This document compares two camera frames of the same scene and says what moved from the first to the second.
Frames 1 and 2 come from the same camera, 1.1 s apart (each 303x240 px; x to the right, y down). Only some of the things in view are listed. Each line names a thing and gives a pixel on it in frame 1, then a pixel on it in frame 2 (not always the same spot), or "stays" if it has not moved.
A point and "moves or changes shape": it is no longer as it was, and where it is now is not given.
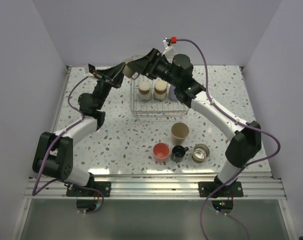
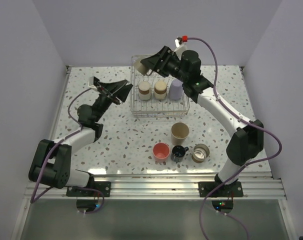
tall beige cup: [179, 132] stays
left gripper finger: [118, 80] to [122, 93]
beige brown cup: [160, 90] stays
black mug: [178, 152] stays
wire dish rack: [150, 99] stays
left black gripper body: [104, 80] to [113, 98]
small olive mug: [129, 72] moves or changes shape
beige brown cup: [200, 152] stays
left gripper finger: [112, 72] to [113, 88]
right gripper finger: [140, 65] to [153, 63]
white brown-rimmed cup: [144, 90] stays
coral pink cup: [161, 151] stays
